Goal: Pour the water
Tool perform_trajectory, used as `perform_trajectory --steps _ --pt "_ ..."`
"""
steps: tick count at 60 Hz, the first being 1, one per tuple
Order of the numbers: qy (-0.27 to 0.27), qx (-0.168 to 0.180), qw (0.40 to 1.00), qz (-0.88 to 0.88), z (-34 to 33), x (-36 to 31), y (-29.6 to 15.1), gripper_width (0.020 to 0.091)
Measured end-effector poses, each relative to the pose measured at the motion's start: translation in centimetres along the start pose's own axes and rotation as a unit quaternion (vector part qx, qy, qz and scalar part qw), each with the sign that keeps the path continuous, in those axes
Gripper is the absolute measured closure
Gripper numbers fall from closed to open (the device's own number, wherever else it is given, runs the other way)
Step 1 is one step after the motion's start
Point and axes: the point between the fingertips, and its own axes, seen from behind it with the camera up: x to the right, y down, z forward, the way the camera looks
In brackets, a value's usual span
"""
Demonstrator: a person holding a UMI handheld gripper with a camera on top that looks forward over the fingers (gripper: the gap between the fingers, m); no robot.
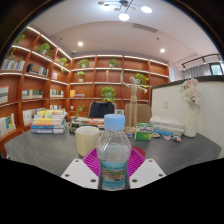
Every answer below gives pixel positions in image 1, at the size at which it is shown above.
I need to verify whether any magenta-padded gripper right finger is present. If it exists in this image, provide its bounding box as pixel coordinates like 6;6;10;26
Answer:
127;148;167;190

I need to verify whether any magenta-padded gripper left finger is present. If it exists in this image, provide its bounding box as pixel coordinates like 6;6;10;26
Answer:
60;148;101;190

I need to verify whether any clear blue-capped water bottle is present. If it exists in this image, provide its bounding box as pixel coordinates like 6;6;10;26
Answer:
96;113;133;191

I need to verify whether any cream cup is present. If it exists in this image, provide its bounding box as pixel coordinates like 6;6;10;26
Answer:
74;125;101;158

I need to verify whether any green white box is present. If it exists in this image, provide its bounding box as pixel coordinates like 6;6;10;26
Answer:
134;122;155;142

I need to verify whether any white book stack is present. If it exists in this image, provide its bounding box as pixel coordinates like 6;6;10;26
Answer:
148;115;185;137

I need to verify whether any beige chair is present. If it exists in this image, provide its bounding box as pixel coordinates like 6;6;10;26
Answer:
123;103;153;125

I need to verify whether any colourful book stack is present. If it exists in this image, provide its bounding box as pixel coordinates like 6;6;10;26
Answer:
30;108;68;135

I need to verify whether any dark office chair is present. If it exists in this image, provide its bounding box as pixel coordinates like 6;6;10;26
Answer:
87;100;116;119

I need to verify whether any wooden artist mannequin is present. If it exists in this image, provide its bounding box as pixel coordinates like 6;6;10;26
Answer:
119;70;149;134

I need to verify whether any white vase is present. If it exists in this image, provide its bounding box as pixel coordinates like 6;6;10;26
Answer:
183;101;200;138

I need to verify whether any wooden shelf unit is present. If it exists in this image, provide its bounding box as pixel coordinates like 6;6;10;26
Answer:
0;26;171;148

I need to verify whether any pink white flower bouquet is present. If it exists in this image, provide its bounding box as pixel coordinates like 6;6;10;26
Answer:
179;77;202;105

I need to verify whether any grey curtain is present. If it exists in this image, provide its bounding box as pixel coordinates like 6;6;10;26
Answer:
184;63;211;80

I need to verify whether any window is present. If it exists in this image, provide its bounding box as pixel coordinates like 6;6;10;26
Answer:
209;62;224;76

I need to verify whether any ceiling air vent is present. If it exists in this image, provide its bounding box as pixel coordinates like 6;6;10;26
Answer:
132;22;158;34

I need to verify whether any branched ceiling lamp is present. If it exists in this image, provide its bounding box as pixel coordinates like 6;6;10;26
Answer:
97;0;153;22

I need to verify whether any black track light rail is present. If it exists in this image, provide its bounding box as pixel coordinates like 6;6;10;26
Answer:
181;53;223;70

